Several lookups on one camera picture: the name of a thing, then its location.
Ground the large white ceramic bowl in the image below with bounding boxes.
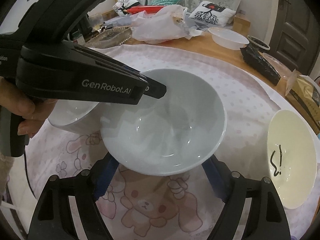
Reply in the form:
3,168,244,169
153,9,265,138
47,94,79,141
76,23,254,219
100,68,227,176

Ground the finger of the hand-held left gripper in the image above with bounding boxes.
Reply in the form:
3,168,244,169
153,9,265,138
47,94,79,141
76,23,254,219
72,42,143,78
137,72,167,99

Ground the white printed panel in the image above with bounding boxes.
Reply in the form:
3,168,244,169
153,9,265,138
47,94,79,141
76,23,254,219
0,0,64,22

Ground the black cable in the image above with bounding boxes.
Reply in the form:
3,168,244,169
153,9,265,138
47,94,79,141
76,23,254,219
23,154,35,195

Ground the pink bear printed tablecloth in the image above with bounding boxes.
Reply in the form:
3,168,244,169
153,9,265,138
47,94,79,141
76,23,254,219
24,44,318,240

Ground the person's left hand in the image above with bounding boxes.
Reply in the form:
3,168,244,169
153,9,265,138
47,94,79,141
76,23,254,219
0,76,58,138

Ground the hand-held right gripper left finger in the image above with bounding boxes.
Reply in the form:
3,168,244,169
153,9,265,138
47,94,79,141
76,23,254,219
27,153,120,240

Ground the white cushion with tree print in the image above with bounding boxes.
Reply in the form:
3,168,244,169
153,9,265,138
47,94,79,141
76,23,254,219
113,0,138,16

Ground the black rimmed round container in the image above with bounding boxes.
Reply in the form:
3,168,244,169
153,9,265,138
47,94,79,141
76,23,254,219
247,35,271,51

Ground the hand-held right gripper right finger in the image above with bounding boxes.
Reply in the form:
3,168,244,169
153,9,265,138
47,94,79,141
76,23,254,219
201,154,292,240

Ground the clear plastic bag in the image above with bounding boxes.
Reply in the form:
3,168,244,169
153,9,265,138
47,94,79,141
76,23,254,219
262,52,298,78

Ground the gold foil packet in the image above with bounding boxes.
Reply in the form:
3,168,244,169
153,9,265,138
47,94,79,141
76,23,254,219
285,69,320,132

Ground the grey panelled door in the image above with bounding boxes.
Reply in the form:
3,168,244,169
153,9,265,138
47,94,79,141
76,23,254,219
271,0,314,64

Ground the cream bowl with black mark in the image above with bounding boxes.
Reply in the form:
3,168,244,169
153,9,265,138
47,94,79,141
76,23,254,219
267,109,316,210

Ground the clear plastic container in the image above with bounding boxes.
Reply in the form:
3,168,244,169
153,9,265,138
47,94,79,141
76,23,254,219
208,27,250,51

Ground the white cushion with root print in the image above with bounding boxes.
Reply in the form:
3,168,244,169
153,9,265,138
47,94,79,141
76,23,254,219
188,1,237,27

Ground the red plastic tray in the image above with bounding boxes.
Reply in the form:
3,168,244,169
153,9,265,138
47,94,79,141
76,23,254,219
127,5,166,15

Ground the small white ceramic bowl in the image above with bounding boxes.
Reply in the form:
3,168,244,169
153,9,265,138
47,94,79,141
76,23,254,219
47,101,104,134

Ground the black foil packet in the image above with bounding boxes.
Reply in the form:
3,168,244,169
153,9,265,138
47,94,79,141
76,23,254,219
240,43,281,86

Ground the white plastic bag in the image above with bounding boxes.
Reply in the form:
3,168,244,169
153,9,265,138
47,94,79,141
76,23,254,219
129,4,203,44

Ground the jar with green lid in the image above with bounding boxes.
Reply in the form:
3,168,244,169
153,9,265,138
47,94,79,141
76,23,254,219
71,31,86,46

